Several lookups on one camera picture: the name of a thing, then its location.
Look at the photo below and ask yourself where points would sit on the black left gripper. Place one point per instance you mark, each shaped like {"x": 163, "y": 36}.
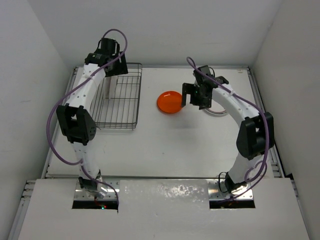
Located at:
{"x": 120, "y": 69}

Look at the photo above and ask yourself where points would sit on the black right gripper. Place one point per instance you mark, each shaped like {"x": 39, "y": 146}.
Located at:
{"x": 189, "y": 88}

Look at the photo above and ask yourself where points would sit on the orange plate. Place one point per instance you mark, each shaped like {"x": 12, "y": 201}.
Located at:
{"x": 169, "y": 102}

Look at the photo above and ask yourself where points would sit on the white plate teal rim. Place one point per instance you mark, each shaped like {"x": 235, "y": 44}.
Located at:
{"x": 216, "y": 113}

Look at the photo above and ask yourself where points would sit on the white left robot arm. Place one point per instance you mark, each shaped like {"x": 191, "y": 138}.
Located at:
{"x": 75, "y": 120}

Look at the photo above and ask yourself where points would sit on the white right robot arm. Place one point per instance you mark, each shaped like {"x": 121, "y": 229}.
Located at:
{"x": 256, "y": 128}

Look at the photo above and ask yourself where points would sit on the white foam cover board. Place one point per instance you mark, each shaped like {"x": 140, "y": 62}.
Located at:
{"x": 163, "y": 210}

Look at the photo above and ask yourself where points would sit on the wire dish rack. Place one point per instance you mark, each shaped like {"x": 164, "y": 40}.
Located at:
{"x": 120, "y": 112}

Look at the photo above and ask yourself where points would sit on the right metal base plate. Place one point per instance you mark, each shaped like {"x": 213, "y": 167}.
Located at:
{"x": 218, "y": 192}

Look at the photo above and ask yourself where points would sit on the metal base plate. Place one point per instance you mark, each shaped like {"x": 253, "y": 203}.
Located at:
{"x": 104, "y": 192}
{"x": 218, "y": 192}

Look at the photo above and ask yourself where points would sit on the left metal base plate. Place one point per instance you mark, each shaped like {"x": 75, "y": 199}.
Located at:
{"x": 104, "y": 192}

